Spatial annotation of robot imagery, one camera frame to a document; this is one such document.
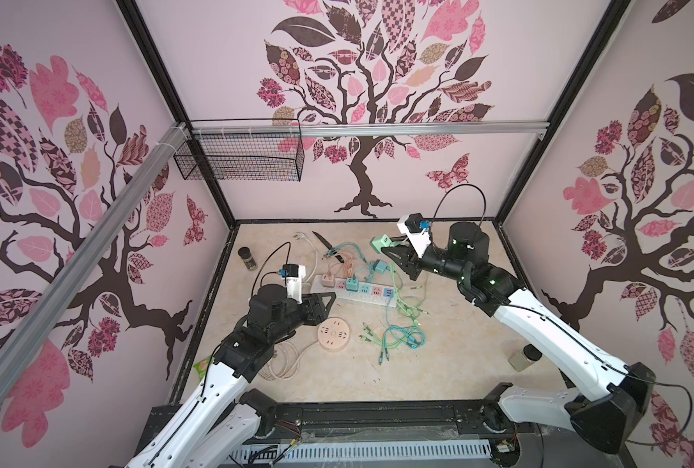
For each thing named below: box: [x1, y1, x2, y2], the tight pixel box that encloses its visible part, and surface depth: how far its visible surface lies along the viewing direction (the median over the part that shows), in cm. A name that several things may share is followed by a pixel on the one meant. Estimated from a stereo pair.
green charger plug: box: [369, 234, 392, 254], surface depth 67 cm
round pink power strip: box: [316, 316, 350, 351], surface depth 89 cm
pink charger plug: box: [321, 273, 336, 288], surface depth 97 cm
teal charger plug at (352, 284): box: [345, 277, 360, 293], surface depth 95 cm
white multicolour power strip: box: [309, 273, 399, 309], surface depth 97 cm
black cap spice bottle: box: [237, 245, 258, 273], surface depth 102 cm
